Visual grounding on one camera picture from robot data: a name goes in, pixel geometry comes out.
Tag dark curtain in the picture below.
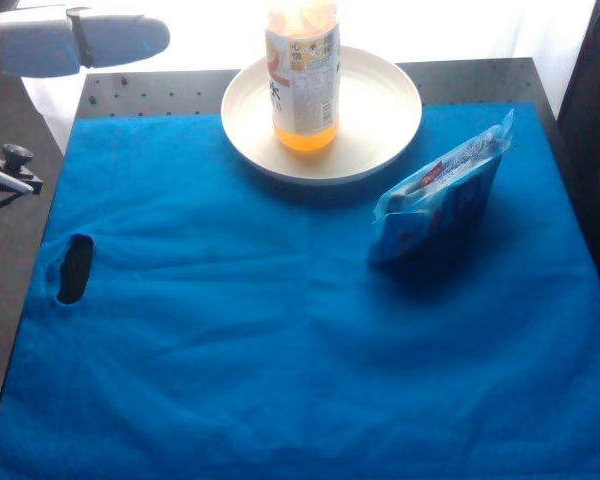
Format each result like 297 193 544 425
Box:
557 0 600 334

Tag round white plate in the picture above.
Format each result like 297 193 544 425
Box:
220 44 424 186

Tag blue table cloth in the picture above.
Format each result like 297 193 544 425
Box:
0 102 600 480

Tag black knob clamp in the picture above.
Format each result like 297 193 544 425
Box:
0 143 45 196

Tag blue object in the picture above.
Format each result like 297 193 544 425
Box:
368 108 515 274

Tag clear plastic bottle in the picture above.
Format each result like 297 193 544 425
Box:
264 0 342 153

